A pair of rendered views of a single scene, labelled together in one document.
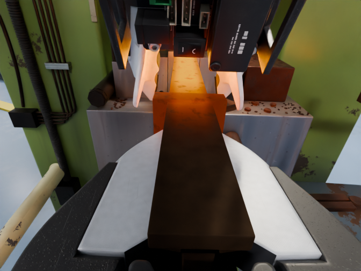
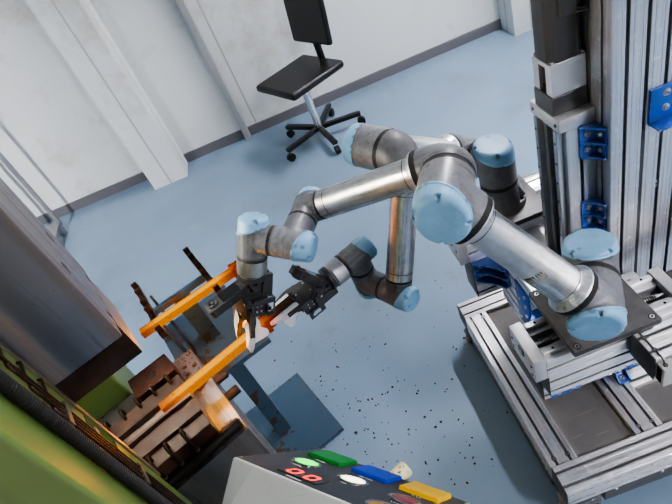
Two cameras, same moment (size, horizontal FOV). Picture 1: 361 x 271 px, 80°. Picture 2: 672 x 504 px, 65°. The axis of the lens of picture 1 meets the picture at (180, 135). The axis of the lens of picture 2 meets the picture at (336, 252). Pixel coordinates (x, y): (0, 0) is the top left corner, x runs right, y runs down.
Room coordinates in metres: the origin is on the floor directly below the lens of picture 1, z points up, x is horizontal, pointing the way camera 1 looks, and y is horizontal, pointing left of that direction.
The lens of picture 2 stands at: (0.26, 1.04, 1.97)
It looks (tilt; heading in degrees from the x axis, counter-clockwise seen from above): 39 degrees down; 249
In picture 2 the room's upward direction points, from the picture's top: 24 degrees counter-clockwise
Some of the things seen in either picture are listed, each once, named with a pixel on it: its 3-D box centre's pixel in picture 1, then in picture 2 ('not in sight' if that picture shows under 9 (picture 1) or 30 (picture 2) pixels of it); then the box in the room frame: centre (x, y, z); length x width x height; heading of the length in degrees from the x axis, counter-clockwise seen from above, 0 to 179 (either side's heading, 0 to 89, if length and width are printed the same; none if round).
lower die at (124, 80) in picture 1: (173, 53); (127, 461); (0.60, 0.03, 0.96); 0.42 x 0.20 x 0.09; 1
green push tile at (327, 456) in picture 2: not in sight; (332, 460); (0.22, 0.44, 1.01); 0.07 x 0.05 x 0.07; 116
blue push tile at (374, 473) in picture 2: not in sight; (376, 476); (0.18, 0.53, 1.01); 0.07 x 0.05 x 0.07; 116
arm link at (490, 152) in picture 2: not in sight; (493, 160); (-0.72, 0.03, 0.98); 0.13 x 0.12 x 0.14; 99
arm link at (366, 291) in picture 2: not in sight; (369, 281); (-0.19, 0.01, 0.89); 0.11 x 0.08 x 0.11; 99
